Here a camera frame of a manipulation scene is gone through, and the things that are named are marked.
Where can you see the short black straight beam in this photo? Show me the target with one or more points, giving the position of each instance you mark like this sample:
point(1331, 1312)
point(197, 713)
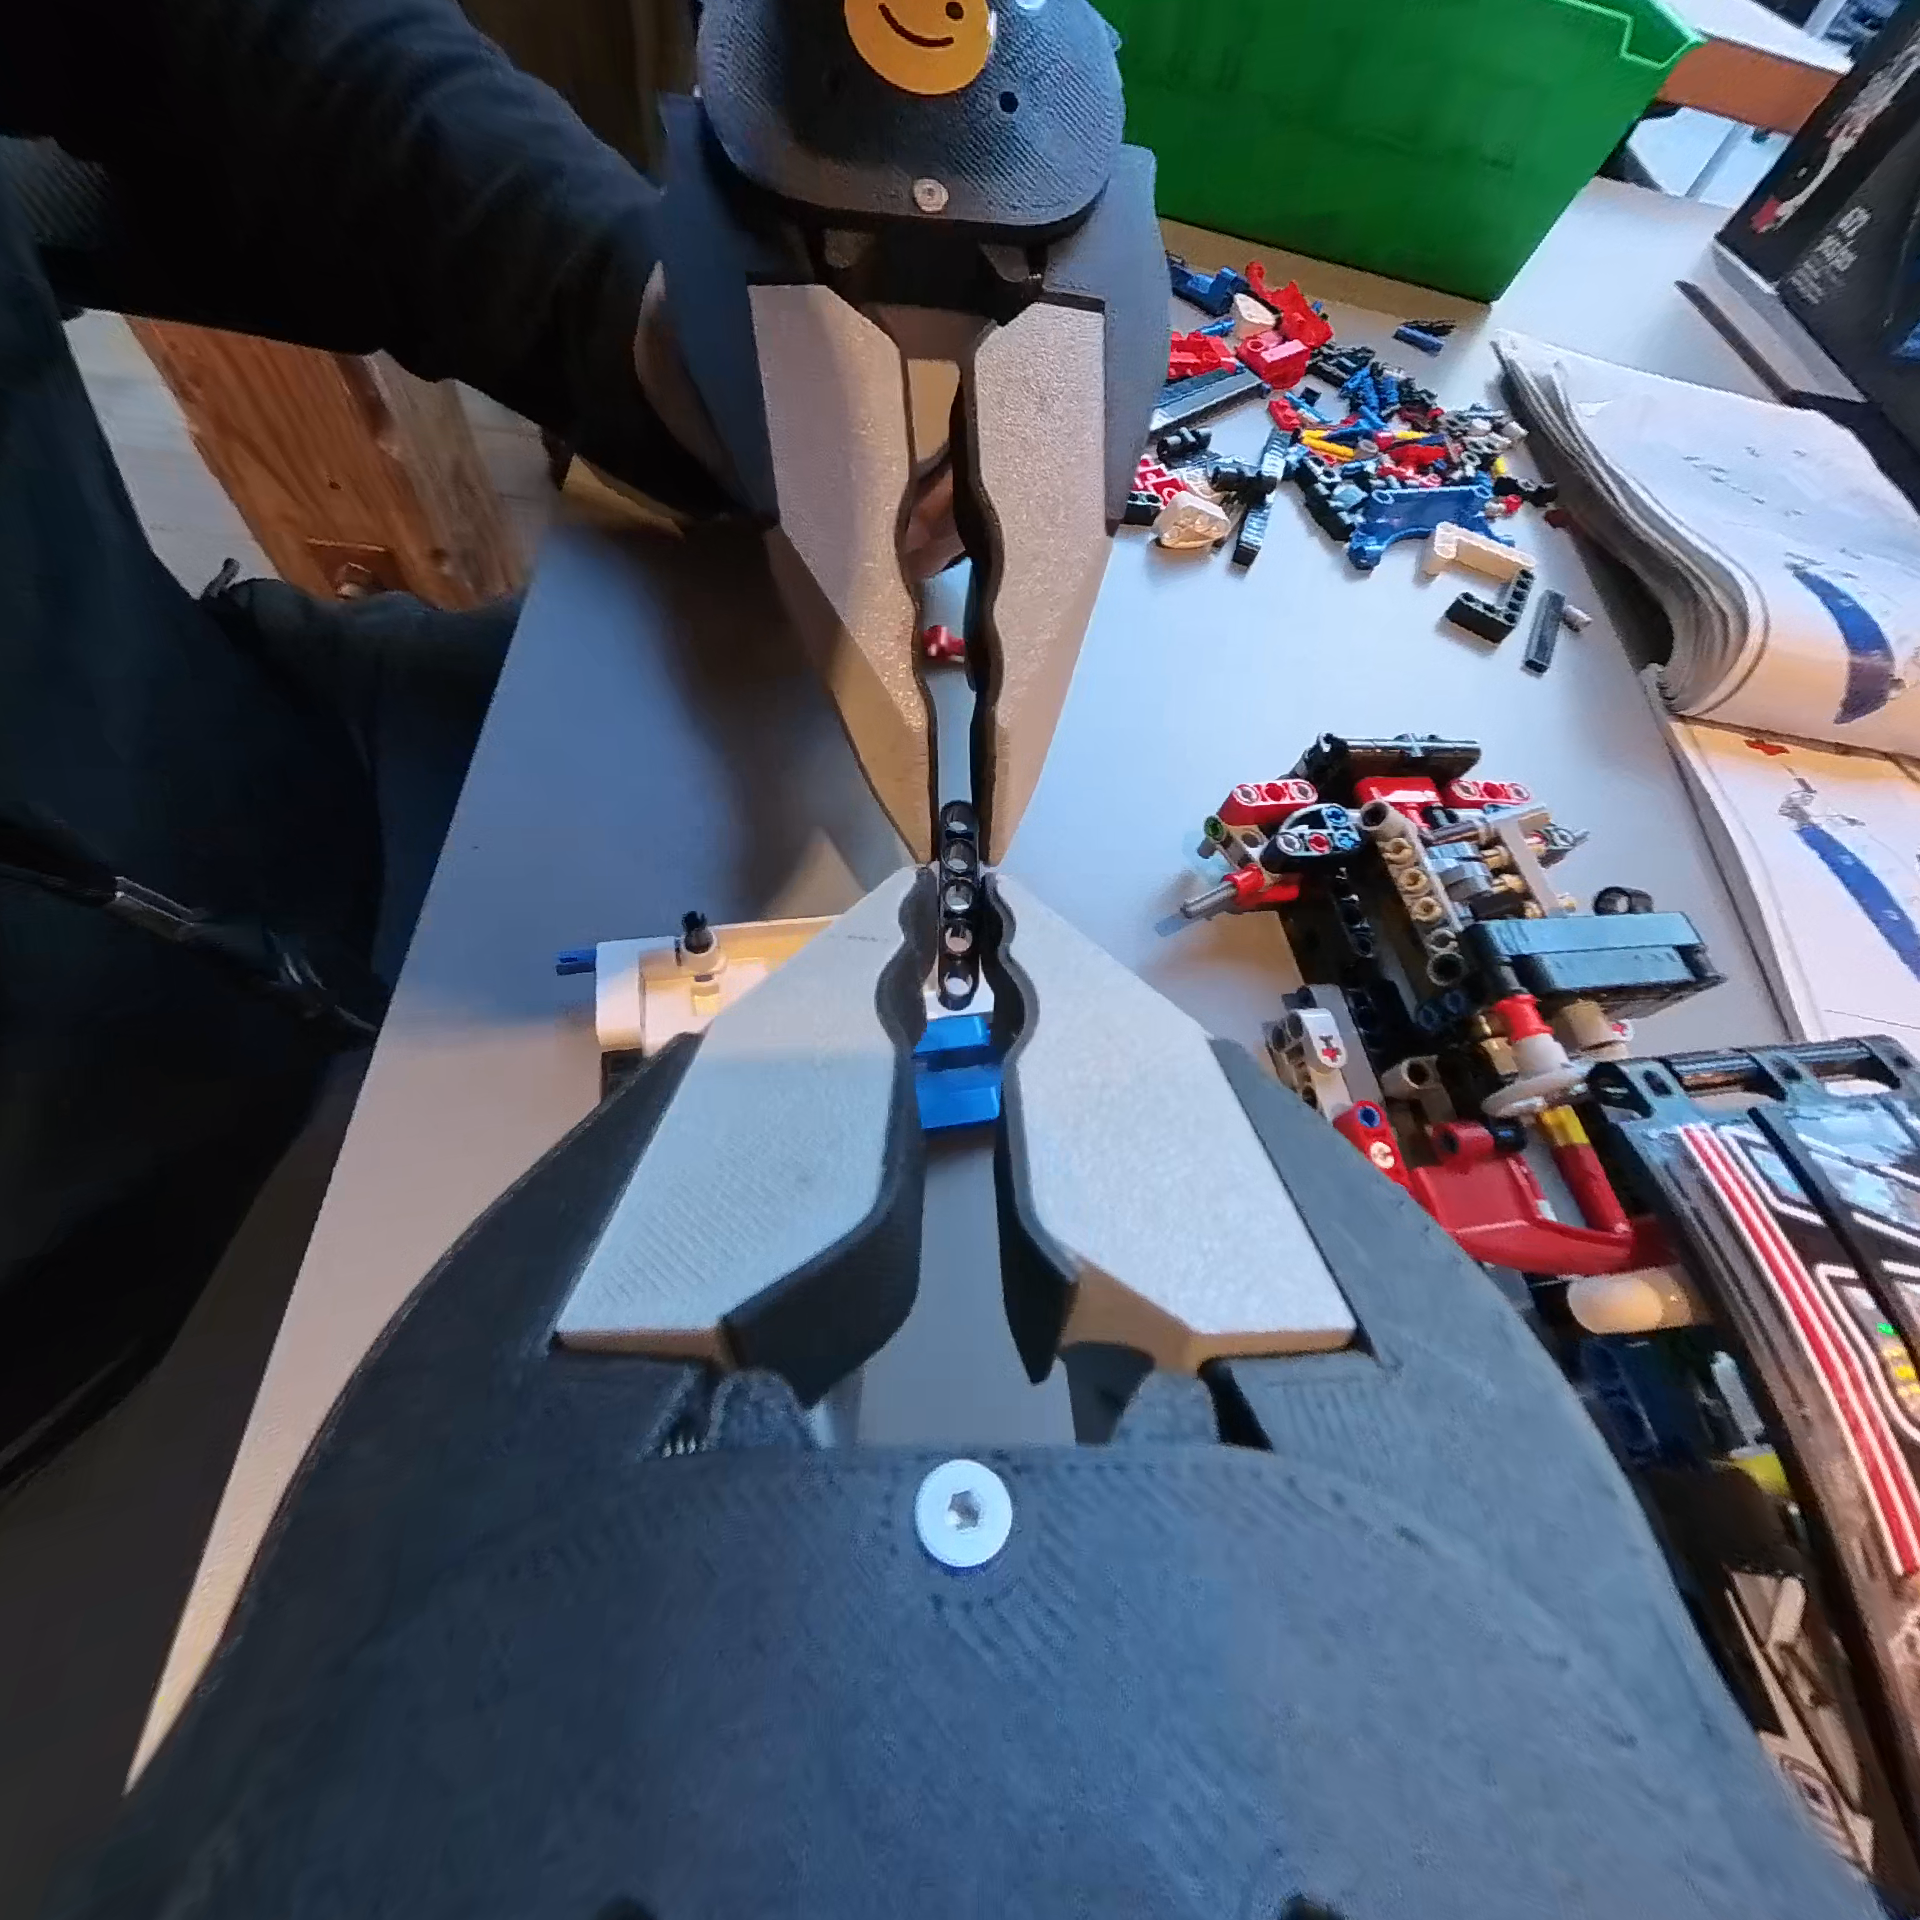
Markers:
point(1546, 629)

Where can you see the blue curved frame piece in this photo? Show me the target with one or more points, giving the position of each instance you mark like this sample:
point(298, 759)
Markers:
point(1405, 532)

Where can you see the pile of loose brick pieces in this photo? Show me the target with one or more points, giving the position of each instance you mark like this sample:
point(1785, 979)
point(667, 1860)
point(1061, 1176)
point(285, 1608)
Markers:
point(1348, 436)

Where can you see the grey desk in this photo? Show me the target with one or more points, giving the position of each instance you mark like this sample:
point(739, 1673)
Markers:
point(1140, 721)

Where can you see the white angled brick beam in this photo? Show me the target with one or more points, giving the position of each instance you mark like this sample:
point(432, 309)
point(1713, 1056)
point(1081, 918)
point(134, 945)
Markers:
point(1479, 547)

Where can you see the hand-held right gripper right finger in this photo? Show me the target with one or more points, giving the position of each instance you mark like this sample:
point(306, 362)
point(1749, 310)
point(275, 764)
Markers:
point(1155, 1184)

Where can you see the person's left hand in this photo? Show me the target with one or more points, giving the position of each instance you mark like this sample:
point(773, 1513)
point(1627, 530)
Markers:
point(672, 391)

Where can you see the black angled brick beam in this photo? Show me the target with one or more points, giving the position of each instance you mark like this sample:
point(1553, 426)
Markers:
point(1487, 616)

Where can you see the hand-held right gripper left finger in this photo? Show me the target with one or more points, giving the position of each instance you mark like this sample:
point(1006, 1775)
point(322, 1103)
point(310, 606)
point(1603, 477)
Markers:
point(750, 1169)

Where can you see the green plastic bin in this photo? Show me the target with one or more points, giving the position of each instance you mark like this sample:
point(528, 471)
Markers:
point(1348, 135)

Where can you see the black product box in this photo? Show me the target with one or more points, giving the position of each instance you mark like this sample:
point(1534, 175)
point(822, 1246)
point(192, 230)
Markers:
point(1846, 225)

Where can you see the black holed brick beam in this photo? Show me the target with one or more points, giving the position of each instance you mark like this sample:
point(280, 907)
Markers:
point(959, 914)

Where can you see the open instruction booklet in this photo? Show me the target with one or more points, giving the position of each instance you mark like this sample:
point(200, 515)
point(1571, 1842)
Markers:
point(1757, 526)

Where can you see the brick toy car model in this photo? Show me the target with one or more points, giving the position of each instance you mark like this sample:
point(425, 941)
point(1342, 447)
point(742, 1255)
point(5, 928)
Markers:
point(1502, 930)

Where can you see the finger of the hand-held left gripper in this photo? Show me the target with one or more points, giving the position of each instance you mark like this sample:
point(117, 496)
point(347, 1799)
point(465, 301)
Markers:
point(833, 496)
point(1050, 496)

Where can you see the blue and white brick assembly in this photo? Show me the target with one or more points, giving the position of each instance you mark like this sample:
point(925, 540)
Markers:
point(661, 983)

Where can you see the wooden cabinet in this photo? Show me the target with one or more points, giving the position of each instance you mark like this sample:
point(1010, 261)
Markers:
point(301, 451)

